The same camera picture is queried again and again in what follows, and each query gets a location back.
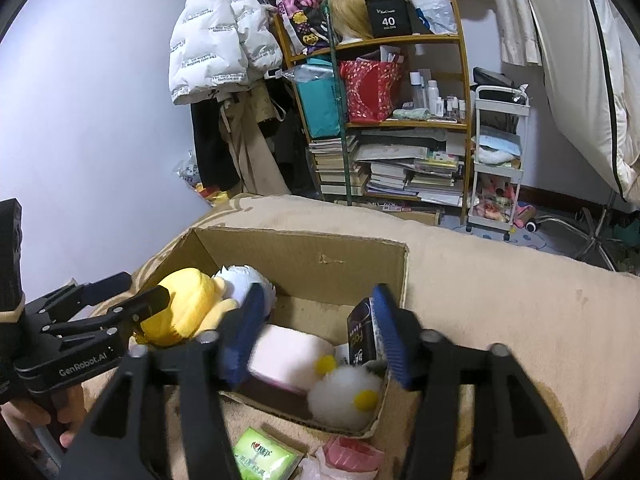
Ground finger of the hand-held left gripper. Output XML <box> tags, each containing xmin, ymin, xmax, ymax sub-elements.
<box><xmin>42</xmin><ymin>286</ymin><xmax>170</xmax><ymax>343</ymax></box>
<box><xmin>25</xmin><ymin>271</ymin><xmax>134</xmax><ymax>326</ymax></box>

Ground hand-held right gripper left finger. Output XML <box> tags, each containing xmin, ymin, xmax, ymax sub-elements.
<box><xmin>57</xmin><ymin>284</ymin><xmax>266</xmax><ymax>480</ymax></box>

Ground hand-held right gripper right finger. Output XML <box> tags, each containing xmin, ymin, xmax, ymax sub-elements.
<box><xmin>372</xmin><ymin>284</ymin><xmax>586</xmax><ymax>480</ymax></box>

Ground black carton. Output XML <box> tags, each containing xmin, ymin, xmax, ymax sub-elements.
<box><xmin>345</xmin><ymin>297</ymin><xmax>388</xmax><ymax>366</ymax></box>

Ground pink swirl plush toy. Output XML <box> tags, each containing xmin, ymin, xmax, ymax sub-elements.
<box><xmin>247</xmin><ymin>324</ymin><xmax>337</xmax><ymax>396</ymax></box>

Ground yellow plush toy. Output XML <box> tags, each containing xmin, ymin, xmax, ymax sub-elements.
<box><xmin>137</xmin><ymin>267</ymin><xmax>241</xmax><ymax>348</ymax></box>

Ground purple-haired plush doll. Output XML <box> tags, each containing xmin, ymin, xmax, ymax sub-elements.
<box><xmin>212</xmin><ymin>264</ymin><xmax>278</xmax><ymax>321</ymax></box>

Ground white fluffy plush toy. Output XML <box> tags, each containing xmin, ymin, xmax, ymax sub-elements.
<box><xmin>306</xmin><ymin>355</ymin><xmax>385</xmax><ymax>433</ymax></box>

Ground cardboard box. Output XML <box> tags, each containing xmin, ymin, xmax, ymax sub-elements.
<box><xmin>132</xmin><ymin>226</ymin><xmax>410</xmax><ymax>438</ymax></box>

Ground person's left hand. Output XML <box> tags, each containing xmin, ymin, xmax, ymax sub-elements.
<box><xmin>0</xmin><ymin>385</ymin><xmax>87</xmax><ymax>461</ymax></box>

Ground beige floral blanket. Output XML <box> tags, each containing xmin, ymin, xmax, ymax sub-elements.
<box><xmin>80</xmin><ymin>194</ymin><xmax>640</xmax><ymax>480</ymax></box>

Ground green tissue packet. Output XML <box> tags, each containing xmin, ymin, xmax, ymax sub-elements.
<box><xmin>232</xmin><ymin>426</ymin><xmax>306</xmax><ymax>480</ymax></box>

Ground pink plastic packet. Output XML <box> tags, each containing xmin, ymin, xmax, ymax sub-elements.
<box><xmin>300</xmin><ymin>435</ymin><xmax>386</xmax><ymax>480</ymax></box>

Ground clear plastic bag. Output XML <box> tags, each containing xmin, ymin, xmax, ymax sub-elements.
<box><xmin>174</xmin><ymin>150</ymin><xmax>236</xmax><ymax>206</ymax></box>

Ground pile of books and papers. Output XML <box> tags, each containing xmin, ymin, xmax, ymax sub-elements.
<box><xmin>352</xmin><ymin>127</ymin><xmax>468</xmax><ymax>206</ymax></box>

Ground pile of pink toys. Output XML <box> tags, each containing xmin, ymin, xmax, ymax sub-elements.
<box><xmin>475</xmin><ymin>180</ymin><xmax>516</xmax><ymax>223</ymax></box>

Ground beige hanging garment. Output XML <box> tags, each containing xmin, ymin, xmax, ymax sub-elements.
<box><xmin>217</xmin><ymin>82</ymin><xmax>291</xmax><ymax>198</ymax></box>

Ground stack of books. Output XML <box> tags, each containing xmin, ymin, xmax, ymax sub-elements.
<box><xmin>307</xmin><ymin>135</ymin><xmax>371</xmax><ymax>198</ymax></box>

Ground pink and black roller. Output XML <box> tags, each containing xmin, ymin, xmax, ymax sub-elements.
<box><xmin>515</xmin><ymin>203</ymin><xmax>540</xmax><ymax>233</ymax></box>

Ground black hanging garment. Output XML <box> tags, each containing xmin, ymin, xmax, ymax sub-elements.
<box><xmin>190</xmin><ymin>92</ymin><xmax>241</xmax><ymax>193</ymax></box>

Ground white trolley cart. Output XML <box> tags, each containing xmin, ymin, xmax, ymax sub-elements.
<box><xmin>465</xmin><ymin>85</ymin><xmax>532</xmax><ymax>241</ymax></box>

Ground light blue pillow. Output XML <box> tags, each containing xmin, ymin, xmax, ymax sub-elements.
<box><xmin>472</xmin><ymin>127</ymin><xmax>523</xmax><ymax>166</ymax></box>

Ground green pole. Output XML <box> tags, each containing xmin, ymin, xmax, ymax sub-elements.
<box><xmin>325</xmin><ymin>0</ymin><xmax>353</xmax><ymax>207</ymax></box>

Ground metal stand legs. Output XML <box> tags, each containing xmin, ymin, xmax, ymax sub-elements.
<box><xmin>530</xmin><ymin>191</ymin><xmax>632</xmax><ymax>273</ymax></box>

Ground pale green folded cloth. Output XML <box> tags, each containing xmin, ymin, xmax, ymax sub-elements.
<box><xmin>392</xmin><ymin>106</ymin><xmax>432</xmax><ymax>122</ymax></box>

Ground group of white cosmetic bottles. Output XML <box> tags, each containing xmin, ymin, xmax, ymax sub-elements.
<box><xmin>409</xmin><ymin>70</ymin><xmax>468</xmax><ymax>118</ymax></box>

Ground teal bag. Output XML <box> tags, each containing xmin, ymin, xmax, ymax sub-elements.
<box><xmin>292</xmin><ymin>57</ymin><xmax>346</xmax><ymax>140</ymax></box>

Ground red patterned bag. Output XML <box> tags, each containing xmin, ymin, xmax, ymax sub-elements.
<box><xmin>339</xmin><ymin>59</ymin><xmax>403</xmax><ymax>123</ymax></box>

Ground white puffer jacket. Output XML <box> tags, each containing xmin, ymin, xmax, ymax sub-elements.
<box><xmin>167</xmin><ymin>0</ymin><xmax>283</xmax><ymax>106</ymax></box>

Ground wooden shelf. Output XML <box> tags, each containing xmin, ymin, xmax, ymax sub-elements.
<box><xmin>272</xmin><ymin>0</ymin><xmax>476</xmax><ymax>221</ymax></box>

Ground white quilt black trim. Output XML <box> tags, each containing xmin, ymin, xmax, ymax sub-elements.
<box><xmin>520</xmin><ymin>0</ymin><xmax>640</xmax><ymax>203</ymax></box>

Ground black box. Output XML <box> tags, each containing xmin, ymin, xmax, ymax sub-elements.
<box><xmin>365</xmin><ymin>0</ymin><xmax>413</xmax><ymax>38</ymax></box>

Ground blonde wig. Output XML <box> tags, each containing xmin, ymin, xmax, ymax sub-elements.
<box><xmin>328</xmin><ymin>0</ymin><xmax>376</xmax><ymax>43</ymax></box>

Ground black printed tote bag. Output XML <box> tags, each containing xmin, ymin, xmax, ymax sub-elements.
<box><xmin>276</xmin><ymin>0</ymin><xmax>333</xmax><ymax>56</ymax></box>

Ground white plastic bag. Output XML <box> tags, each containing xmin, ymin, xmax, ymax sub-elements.
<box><xmin>400</xmin><ymin>0</ymin><xmax>458</xmax><ymax>36</ymax></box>

